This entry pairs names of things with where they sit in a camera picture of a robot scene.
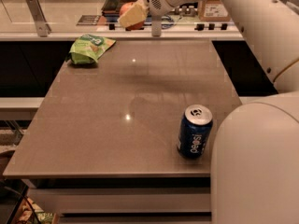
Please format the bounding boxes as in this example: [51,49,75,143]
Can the green rice chip bag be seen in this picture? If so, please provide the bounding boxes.
[66,34,116,64]

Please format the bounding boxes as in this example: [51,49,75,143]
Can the left metal glass bracket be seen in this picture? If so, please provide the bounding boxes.
[25,0,51,37]

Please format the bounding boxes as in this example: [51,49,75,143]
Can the middle metal glass bracket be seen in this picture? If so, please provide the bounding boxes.
[151,16,162,37]

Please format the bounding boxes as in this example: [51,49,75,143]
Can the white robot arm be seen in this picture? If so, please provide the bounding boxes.
[119,0,299,224]

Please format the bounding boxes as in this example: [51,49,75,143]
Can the brown cardboard box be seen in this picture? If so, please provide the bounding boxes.
[198,0,231,21]

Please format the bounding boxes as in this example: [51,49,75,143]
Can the blue Pepsi can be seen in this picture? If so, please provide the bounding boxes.
[178,105,213,159]

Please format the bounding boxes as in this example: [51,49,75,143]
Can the grey table drawer unit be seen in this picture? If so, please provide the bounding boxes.
[29,175,212,223]

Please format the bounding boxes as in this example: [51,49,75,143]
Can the glass barrier panel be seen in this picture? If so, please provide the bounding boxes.
[0,0,244,35]

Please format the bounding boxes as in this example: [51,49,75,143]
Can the metal glass bracket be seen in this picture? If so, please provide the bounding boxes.
[25,0,51,37]
[151,16,162,37]

